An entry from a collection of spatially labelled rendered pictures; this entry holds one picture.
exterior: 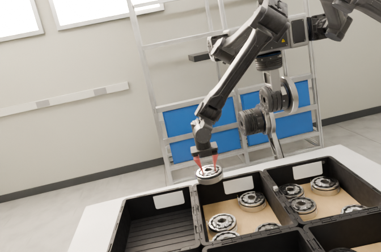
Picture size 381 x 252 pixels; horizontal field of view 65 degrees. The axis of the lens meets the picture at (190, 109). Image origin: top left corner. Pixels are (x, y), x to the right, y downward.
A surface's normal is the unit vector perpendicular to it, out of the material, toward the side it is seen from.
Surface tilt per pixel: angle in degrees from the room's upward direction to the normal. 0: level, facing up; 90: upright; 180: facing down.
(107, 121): 90
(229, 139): 90
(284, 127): 90
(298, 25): 90
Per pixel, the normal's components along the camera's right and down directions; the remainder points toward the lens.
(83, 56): 0.13, 0.21
